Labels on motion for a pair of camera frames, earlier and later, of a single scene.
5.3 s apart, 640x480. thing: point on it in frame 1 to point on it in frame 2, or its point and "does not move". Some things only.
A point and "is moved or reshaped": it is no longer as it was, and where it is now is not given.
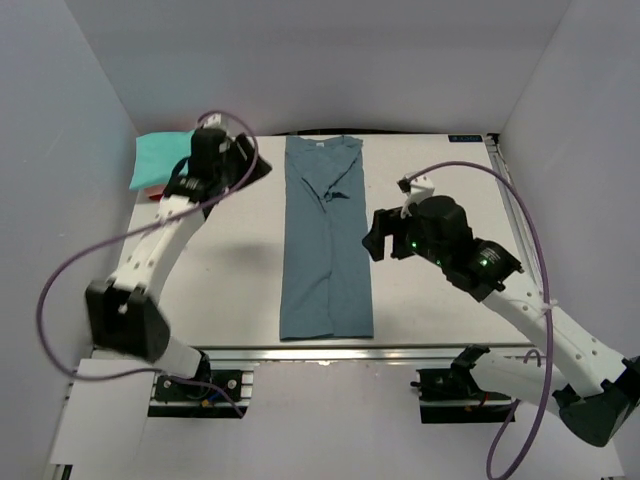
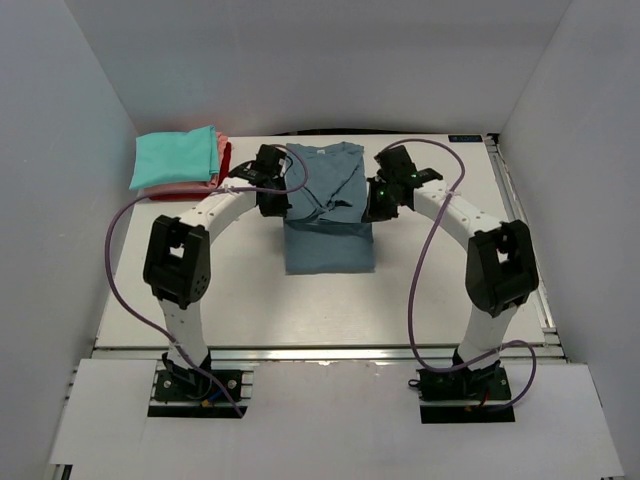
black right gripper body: (406, 241) to (381, 204)
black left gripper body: (237, 163) to (276, 204)
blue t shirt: (326, 282) is moved or reshaped
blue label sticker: (465, 138) does not move
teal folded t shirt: (158, 156) does not move
